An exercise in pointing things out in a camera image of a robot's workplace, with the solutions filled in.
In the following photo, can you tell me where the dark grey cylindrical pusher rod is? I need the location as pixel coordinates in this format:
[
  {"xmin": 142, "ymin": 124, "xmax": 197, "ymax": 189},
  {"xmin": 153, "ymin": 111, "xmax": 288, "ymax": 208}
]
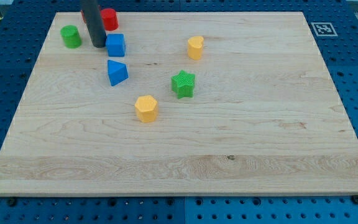
[{"xmin": 80, "ymin": 0, "xmax": 107, "ymax": 48}]

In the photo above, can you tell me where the light wooden board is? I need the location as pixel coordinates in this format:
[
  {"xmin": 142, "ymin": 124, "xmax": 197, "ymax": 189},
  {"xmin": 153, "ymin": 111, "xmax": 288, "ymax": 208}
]
[{"xmin": 0, "ymin": 12, "xmax": 358, "ymax": 197}]

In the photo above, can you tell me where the green cylinder block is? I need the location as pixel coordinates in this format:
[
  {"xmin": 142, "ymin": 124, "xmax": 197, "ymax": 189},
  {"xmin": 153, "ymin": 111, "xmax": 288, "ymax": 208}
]
[{"xmin": 60, "ymin": 25, "xmax": 82, "ymax": 49}]

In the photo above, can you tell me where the yellow heart block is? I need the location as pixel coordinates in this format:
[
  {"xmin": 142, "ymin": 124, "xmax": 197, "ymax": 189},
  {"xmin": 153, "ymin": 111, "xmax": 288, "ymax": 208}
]
[{"xmin": 187, "ymin": 36, "xmax": 204, "ymax": 60}]

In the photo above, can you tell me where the blue cube block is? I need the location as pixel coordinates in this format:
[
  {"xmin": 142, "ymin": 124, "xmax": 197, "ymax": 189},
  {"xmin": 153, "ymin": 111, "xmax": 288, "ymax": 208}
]
[{"xmin": 106, "ymin": 34, "xmax": 126, "ymax": 57}]

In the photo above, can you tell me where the green star block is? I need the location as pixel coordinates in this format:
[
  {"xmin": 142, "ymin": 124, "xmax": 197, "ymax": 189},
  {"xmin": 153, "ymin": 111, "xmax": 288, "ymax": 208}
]
[{"xmin": 171, "ymin": 70, "xmax": 195, "ymax": 99}]

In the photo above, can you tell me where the white fiducial marker tag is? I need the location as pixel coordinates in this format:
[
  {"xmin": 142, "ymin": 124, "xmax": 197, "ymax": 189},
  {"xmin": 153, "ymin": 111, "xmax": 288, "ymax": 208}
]
[{"xmin": 311, "ymin": 22, "xmax": 337, "ymax": 37}]

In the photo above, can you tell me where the yellow hexagon block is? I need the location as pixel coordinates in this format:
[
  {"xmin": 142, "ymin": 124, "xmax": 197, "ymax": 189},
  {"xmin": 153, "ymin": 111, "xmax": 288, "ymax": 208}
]
[{"xmin": 134, "ymin": 95, "xmax": 158, "ymax": 123}]

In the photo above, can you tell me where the red cylinder block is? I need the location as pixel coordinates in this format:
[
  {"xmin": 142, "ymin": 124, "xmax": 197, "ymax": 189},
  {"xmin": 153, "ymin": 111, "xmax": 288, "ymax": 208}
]
[{"xmin": 101, "ymin": 8, "xmax": 119, "ymax": 31}]

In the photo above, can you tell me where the blue triangle block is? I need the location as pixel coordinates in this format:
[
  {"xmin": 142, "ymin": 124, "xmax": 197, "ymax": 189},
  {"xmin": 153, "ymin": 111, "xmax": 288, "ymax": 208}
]
[{"xmin": 108, "ymin": 60, "xmax": 129, "ymax": 86}]

